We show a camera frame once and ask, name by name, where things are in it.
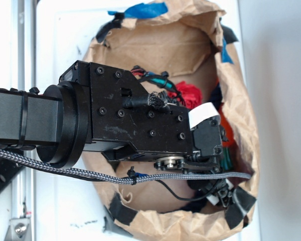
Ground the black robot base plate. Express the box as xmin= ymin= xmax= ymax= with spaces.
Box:
xmin=0 ymin=157 xmax=24 ymax=193

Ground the dark blue rope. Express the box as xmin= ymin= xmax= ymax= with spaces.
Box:
xmin=183 ymin=85 xmax=224 ymax=214

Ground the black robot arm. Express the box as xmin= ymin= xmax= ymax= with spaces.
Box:
xmin=0 ymin=61 xmax=231 ymax=205

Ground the metal corner bracket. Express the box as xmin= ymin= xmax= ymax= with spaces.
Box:
xmin=4 ymin=218 xmax=32 ymax=241

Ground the grey braided cable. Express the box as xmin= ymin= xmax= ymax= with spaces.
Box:
xmin=0 ymin=148 xmax=252 ymax=186

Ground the crumpled red paper ball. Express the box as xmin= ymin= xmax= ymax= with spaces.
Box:
xmin=168 ymin=81 xmax=203 ymax=109

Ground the orange toy carrot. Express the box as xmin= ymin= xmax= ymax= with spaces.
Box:
xmin=215 ymin=79 xmax=237 ymax=169

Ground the aluminium extrusion rail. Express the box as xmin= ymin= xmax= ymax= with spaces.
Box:
xmin=12 ymin=1 xmax=38 ymax=221

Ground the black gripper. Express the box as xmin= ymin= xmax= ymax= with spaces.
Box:
xmin=158 ymin=118 xmax=232 ymax=207

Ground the thin black cable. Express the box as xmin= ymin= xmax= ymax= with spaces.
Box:
xmin=80 ymin=175 xmax=224 ymax=201

